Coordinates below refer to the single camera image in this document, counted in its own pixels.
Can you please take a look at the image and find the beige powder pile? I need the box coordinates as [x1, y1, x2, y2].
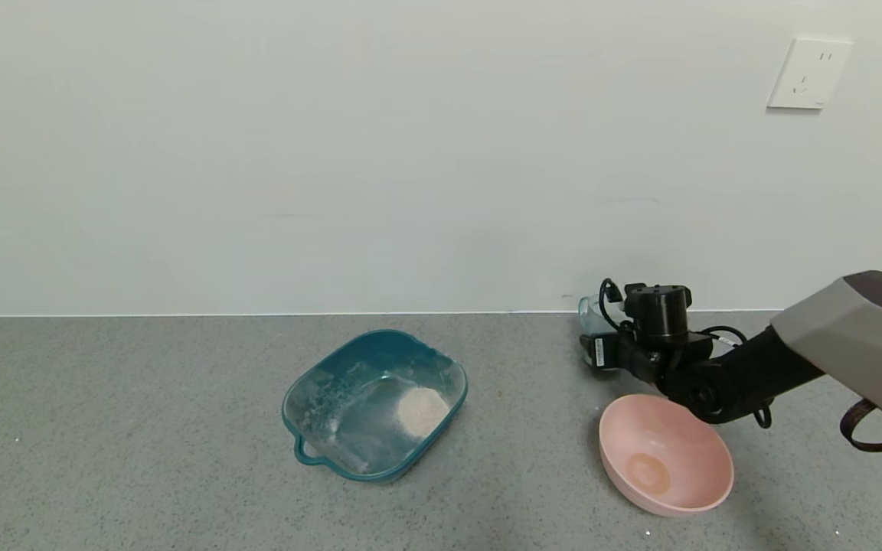
[397, 386, 452, 439]

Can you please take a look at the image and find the ribbed clear glass cup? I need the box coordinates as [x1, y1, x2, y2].
[578, 295, 620, 338]

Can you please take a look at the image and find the teal plastic tray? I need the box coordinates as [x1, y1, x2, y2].
[282, 329, 469, 483]

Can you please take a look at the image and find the pink plastic bowl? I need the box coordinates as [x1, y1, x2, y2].
[599, 394, 735, 517]

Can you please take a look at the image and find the black camera cable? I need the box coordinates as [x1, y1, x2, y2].
[599, 278, 627, 331]

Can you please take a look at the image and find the white wall socket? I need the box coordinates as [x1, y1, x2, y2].
[766, 38, 854, 111]

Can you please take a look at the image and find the brown strap loop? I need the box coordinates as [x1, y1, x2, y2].
[839, 398, 882, 453]

